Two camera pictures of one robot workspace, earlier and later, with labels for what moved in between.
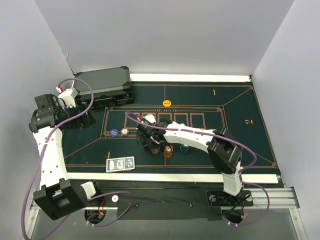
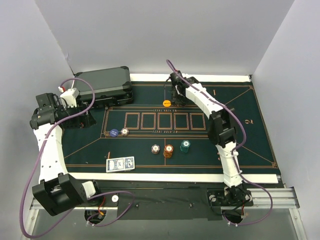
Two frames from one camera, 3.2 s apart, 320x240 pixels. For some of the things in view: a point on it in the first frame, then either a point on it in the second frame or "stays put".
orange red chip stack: [168, 151] stays put
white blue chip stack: [155, 151] stays put
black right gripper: [144, 137] to [178, 95]
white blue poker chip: [124, 132] stays put
